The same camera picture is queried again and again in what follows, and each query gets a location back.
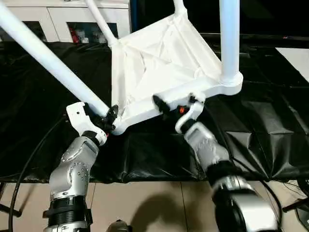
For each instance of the white plastic table top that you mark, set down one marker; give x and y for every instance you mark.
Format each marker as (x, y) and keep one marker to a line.
(169, 60)

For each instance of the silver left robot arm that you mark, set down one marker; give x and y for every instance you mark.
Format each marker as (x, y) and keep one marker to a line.
(72, 164)

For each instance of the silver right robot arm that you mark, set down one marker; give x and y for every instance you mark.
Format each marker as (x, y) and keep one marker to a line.
(210, 147)

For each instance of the black mat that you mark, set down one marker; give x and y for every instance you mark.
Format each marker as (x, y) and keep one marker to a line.
(48, 108)

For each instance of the dark rounded robot part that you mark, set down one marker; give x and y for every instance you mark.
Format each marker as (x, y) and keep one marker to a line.
(119, 227)

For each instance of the white cabinet with glass doors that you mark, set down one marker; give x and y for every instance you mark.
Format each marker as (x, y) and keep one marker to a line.
(60, 17)

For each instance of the white flat board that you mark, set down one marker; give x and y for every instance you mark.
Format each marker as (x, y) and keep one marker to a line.
(297, 60)

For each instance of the thin black rod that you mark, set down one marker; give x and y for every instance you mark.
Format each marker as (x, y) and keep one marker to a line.
(295, 205)

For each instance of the black flat stand base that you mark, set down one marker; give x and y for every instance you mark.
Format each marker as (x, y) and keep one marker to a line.
(304, 217)

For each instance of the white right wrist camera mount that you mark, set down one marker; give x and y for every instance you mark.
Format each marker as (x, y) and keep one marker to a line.
(193, 112)

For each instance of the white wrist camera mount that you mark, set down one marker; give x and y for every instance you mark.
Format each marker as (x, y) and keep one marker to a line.
(79, 118)
(193, 112)

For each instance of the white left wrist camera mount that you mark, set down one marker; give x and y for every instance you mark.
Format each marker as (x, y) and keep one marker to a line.
(79, 118)

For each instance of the blue vertical post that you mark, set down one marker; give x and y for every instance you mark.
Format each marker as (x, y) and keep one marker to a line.
(134, 14)

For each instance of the black metal stand frame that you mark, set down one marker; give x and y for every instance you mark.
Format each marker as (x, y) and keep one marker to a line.
(9, 210)

